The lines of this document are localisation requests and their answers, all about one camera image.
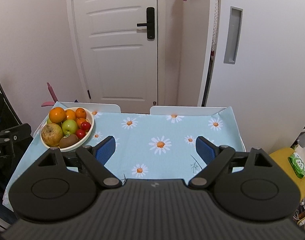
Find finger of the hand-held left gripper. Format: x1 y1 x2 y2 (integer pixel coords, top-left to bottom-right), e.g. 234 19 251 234
0 124 32 143

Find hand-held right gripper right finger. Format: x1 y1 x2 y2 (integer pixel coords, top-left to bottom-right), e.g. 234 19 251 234
188 135 274 188

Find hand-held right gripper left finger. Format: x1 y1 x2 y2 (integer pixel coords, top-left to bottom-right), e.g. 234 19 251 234
37 135 123 188

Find pale yellow bowl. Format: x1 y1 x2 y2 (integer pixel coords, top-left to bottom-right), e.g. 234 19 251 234
40 107 95 152

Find yellow-brown apple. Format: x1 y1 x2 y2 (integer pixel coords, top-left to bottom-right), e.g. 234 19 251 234
41 123 63 146

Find brown kiwi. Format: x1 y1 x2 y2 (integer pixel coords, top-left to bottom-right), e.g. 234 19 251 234
59 134 79 149

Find large orange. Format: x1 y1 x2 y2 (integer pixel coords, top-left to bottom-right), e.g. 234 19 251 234
64 109 77 121
49 107 67 123

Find black metal stand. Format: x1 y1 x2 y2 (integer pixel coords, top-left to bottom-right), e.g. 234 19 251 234
0 64 21 126

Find white chair back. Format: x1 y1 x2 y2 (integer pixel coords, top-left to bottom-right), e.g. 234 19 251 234
58 102 122 113
150 106 228 117

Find daisy print blue tablecloth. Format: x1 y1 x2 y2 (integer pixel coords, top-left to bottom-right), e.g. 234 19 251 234
4 102 245 210

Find yellow stool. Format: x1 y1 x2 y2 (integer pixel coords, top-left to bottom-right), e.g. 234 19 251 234
269 147 305 206

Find white panelled door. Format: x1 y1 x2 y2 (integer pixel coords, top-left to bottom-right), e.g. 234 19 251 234
66 0 166 107

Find green tissue packet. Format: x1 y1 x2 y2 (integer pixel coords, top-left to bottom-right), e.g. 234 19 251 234
288 152 305 178

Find white sliding door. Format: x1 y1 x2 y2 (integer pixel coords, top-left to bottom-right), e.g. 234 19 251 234
198 0 305 153

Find white knitted cloth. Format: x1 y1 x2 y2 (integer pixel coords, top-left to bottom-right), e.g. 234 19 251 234
211 0 221 53

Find pink plastic handle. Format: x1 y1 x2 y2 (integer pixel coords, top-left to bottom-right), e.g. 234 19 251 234
41 82 58 107

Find white wire rack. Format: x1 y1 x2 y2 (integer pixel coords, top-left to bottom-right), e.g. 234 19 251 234
292 197 305 231

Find grey recessed door handle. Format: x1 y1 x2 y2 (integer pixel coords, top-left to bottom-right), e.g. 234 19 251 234
223 6 243 64

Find black door handle lock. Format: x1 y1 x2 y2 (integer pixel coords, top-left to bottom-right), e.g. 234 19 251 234
137 7 155 40

